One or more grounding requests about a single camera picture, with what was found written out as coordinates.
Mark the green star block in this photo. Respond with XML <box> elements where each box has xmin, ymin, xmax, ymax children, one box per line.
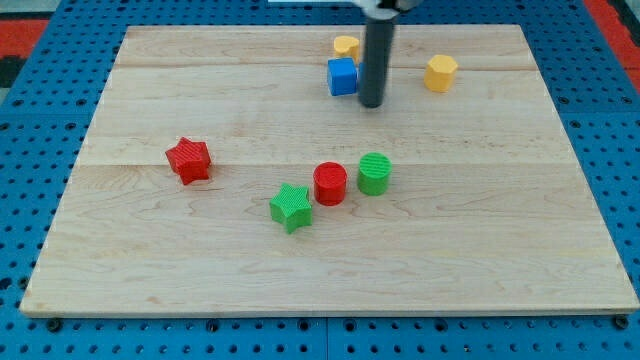
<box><xmin>269</xmin><ymin>183</ymin><xmax>313</xmax><ymax>234</ymax></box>

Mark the red star block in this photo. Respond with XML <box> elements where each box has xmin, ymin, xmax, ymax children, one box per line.
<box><xmin>165</xmin><ymin>137</ymin><xmax>212</xmax><ymax>185</ymax></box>

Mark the red cylinder block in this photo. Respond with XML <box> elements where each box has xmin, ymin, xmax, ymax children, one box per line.
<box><xmin>313</xmin><ymin>162</ymin><xmax>348</xmax><ymax>206</ymax></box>

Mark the green cylinder block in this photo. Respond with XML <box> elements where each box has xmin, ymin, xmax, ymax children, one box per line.
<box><xmin>357</xmin><ymin>152</ymin><xmax>392</xmax><ymax>196</ymax></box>

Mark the light wooden board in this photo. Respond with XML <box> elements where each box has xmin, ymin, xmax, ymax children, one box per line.
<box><xmin>20</xmin><ymin>25</ymin><xmax>639</xmax><ymax>318</ymax></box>

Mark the blue cube block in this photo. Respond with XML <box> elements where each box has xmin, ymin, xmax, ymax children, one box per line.
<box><xmin>327</xmin><ymin>57</ymin><xmax>358</xmax><ymax>96</ymax></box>

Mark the yellow heart block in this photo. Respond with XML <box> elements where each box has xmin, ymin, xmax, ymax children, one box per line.
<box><xmin>333</xmin><ymin>35</ymin><xmax>360</xmax><ymax>63</ymax></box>

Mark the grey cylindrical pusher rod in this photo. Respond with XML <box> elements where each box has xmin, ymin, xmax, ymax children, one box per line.
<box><xmin>358</xmin><ymin>18</ymin><xmax>396</xmax><ymax>108</ymax></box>

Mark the yellow hexagon block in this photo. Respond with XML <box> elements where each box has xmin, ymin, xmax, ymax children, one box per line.
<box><xmin>423</xmin><ymin>54</ymin><xmax>458</xmax><ymax>93</ymax></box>

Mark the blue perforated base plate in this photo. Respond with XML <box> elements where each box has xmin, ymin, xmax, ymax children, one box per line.
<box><xmin>1</xmin><ymin>1</ymin><xmax>639</xmax><ymax>359</ymax></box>

